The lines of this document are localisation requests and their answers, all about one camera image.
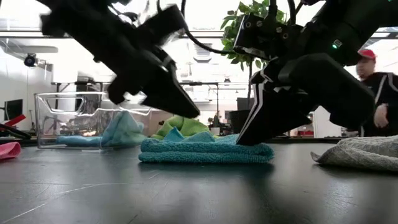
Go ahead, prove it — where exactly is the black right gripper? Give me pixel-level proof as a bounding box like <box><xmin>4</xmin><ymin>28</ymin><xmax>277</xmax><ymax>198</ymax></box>
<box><xmin>236</xmin><ymin>52</ymin><xmax>376</xmax><ymax>146</ymax></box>

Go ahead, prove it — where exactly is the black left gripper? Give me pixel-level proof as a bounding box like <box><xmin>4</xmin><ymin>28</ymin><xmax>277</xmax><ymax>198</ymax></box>
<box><xmin>93</xmin><ymin>18</ymin><xmax>200</xmax><ymax>119</ymax></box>

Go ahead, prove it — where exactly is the green microfiber towel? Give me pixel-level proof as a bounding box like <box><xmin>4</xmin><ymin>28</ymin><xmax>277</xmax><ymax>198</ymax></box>
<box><xmin>151</xmin><ymin>114</ymin><xmax>218</xmax><ymax>140</ymax></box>

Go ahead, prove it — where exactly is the cyan microfiber towel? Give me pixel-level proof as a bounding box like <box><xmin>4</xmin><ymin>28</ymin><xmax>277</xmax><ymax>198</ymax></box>
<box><xmin>138</xmin><ymin>126</ymin><xmax>275</xmax><ymax>164</ymax></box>

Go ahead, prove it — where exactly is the light blue microfiber towel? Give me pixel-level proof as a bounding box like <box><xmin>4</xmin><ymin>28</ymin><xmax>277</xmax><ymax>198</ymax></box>
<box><xmin>55</xmin><ymin>111</ymin><xmax>147</xmax><ymax>147</ymax></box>

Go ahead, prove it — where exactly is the grey waffle microfiber towel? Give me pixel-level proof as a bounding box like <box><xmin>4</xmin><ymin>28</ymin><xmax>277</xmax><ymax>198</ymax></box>
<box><xmin>310</xmin><ymin>135</ymin><xmax>398</xmax><ymax>172</ymax></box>

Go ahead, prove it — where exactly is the clear plastic bin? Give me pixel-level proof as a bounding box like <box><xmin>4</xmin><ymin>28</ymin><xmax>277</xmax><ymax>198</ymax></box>
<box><xmin>34</xmin><ymin>91</ymin><xmax>153</xmax><ymax>149</ymax></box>

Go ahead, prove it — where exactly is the pink microfiber towel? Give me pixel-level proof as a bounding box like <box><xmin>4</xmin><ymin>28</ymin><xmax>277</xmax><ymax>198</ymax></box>
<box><xmin>0</xmin><ymin>141</ymin><xmax>22</xmax><ymax>161</ymax></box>

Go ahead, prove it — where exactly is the green potted plant black pot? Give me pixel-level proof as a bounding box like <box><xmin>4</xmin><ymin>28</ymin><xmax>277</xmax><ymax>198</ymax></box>
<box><xmin>220</xmin><ymin>0</ymin><xmax>289</xmax><ymax>135</ymax></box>

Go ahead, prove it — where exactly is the person's hand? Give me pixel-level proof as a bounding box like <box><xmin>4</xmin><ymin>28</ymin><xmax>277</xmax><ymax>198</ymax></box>
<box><xmin>374</xmin><ymin>103</ymin><xmax>389</xmax><ymax>129</ymax></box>

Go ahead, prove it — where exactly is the person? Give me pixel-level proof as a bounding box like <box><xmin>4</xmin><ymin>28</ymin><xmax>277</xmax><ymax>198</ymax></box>
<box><xmin>356</xmin><ymin>49</ymin><xmax>398</xmax><ymax>138</ymax></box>

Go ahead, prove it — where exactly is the black ceiling spotlight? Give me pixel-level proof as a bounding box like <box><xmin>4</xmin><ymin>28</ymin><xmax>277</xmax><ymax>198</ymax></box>
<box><xmin>24</xmin><ymin>53</ymin><xmax>39</xmax><ymax>68</ymax></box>

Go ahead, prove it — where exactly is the red angled bar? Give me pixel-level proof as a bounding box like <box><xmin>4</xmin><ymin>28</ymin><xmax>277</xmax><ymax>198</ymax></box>
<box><xmin>4</xmin><ymin>114</ymin><xmax>28</xmax><ymax>127</ymax></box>

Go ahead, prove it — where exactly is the black monitor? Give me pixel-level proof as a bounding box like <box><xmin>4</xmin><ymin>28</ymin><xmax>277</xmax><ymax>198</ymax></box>
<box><xmin>4</xmin><ymin>99</ymin><xmax>23</xmax><ymax>121</ymax></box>

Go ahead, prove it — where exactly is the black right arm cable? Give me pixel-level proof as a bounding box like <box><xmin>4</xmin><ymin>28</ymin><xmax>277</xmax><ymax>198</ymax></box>
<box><xmin>180</xmin><ymin>0</ymin><xmax>237</xmax><ymax>55</ymax></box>

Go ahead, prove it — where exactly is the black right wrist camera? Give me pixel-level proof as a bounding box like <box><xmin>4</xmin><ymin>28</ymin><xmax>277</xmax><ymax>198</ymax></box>
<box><xmin>233</xmin><ymin>11</ymin><xmax>303</xmax><ymax>60</ymax></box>

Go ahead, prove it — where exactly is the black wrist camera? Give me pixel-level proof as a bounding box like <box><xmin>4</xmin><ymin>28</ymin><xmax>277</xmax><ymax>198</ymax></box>
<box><xmin>233</xmin><ymin>11</ymin><xmax>303</xmax><ymax>60</ymax></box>
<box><xmin>136</xmin><ymin>3</ymin><xmax>190</xmax><ymax>48</ymax></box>

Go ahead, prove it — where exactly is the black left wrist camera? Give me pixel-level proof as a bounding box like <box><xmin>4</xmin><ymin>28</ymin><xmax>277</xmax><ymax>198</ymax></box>
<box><xmin>136</xmin><ymin>3</ymin><xmax>190</xmax><ymax>48</ymax></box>

